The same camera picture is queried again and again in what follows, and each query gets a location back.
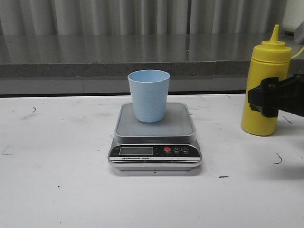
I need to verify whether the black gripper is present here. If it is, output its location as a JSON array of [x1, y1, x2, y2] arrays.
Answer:
[[248, 74, 304, 118]]

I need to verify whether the yellow squeeze bottle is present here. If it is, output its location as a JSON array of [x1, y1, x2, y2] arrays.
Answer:
[[241, 24, 292, 136]]

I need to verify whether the light blue plastic cup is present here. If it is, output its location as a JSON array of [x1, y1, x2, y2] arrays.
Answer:
[[128, 69, 170, 123]]

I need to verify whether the silver digital kitchen scale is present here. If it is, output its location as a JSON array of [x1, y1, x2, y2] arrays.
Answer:
[[108, 102, 202, 172]]

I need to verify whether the white container in background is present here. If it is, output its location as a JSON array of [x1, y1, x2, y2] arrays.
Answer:
[[282, 0, 304, 34]]

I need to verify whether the yellow cable in background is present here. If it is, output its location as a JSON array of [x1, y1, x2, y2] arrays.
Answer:
[[291, 45, 304, 59]]

